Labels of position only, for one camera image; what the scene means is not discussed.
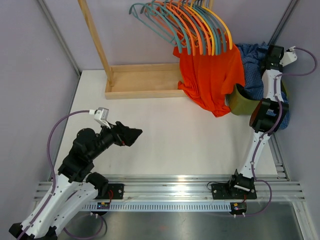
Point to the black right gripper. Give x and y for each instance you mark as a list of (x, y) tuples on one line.
[(278, 62)]

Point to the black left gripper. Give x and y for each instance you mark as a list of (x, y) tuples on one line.
[(124, 135)]

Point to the blue checked shirt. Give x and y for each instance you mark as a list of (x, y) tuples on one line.
[(252, 55)]

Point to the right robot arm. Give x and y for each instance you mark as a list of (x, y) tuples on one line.
[(212, 145)]

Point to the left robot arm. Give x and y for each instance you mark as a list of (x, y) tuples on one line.
[(75, 184)]

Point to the orange t-shirt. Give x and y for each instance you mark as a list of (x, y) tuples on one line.
[(208, 79)]

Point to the hanging hanger bunch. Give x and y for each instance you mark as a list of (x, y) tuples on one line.
[(188, 25)]

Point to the green plastic basket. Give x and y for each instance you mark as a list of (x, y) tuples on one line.
[(240, 102)]

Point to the wooden clothes rack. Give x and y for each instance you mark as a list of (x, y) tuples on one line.
[(133, 81)]

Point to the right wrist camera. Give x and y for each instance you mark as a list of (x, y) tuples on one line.
[(289, 56)]

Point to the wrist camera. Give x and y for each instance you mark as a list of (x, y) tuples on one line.
[(101, 114), (289, 56)]

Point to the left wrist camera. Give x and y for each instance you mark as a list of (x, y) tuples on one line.
[(101, 114)]

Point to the aluminium rail base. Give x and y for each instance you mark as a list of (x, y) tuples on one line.
[(192, 193)]

